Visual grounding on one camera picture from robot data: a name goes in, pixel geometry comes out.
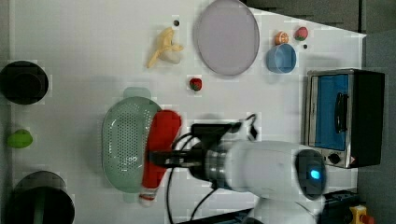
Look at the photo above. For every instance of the green oval strainer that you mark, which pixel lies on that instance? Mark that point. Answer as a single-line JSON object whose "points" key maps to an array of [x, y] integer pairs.
{"points": [[125, 132]]}

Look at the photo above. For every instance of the grey round plate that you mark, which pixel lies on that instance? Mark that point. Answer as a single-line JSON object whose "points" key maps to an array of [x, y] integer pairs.
{"points": [[227, 37]]}

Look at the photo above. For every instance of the green toy fruit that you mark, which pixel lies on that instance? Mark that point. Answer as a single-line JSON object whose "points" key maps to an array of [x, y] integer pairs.
{"points": [[20, 139]]}

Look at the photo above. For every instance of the pink toy strawberry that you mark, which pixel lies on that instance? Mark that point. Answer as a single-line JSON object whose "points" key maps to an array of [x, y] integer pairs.
{"points": [[301, 34]]}

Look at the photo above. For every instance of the toaster oven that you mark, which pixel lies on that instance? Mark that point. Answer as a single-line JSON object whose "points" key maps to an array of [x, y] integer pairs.
{"points": [[344, 114]]}

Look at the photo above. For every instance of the peeled toy banana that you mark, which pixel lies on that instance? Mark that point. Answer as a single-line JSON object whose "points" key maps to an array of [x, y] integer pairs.
{"points": [[166, 50]]}

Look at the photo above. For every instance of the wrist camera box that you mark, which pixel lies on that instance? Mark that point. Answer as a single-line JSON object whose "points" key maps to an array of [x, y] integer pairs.
{"points": [[211, 133]]}

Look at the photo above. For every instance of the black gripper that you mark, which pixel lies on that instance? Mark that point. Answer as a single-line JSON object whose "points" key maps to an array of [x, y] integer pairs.
{"points": [[178, 158]]}

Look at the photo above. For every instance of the toy orange half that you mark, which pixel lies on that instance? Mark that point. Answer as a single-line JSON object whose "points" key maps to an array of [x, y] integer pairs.
{"points": [[281, 38]]}

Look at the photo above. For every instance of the yellow red button box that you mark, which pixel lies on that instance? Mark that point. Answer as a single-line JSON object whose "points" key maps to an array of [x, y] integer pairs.
{"points": [[360, 216]]}

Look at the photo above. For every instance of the red ketchup bottle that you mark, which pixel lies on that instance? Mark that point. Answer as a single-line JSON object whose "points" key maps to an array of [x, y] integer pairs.
{"points": [[163, 131]]}

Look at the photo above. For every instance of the black round pedestal lower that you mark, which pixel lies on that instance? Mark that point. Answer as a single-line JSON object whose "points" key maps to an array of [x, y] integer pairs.
{"points": [[40, 198]]}

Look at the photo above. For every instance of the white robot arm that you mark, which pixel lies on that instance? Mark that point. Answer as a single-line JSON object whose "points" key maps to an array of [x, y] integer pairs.
{"points": [[288, 179]]}

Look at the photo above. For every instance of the red toy strawberry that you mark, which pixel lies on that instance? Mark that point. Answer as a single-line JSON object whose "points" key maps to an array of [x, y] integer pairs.
{"points": [[196, 84]]}

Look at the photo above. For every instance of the blue bowl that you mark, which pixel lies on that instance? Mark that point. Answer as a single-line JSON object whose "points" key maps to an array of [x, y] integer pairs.
{"points": [[281, 59]]}

